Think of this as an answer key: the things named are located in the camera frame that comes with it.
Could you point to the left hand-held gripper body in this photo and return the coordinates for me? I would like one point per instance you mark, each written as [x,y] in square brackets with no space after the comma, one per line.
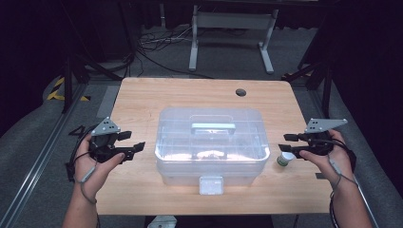
[103,148]

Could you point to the person's left hand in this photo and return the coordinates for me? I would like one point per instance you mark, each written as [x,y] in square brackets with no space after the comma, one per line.
[92,171]

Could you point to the grey metal desk frame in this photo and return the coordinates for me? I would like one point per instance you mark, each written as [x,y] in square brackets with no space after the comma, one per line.
[233,20]

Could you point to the aluminium floor rail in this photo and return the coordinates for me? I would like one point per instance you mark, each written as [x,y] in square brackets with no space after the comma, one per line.
[335,110]
[38,164]

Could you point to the clear plastic storage box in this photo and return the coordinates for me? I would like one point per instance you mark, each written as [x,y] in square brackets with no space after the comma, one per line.
[211,148]

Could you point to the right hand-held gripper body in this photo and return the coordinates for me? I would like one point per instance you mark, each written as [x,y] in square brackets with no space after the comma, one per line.
[316,142]

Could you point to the person's right hand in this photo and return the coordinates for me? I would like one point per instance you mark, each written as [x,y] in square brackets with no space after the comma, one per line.
[335,161]

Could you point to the black metal stand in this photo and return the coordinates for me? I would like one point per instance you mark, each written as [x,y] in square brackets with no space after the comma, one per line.
[326,85]
[68,82]

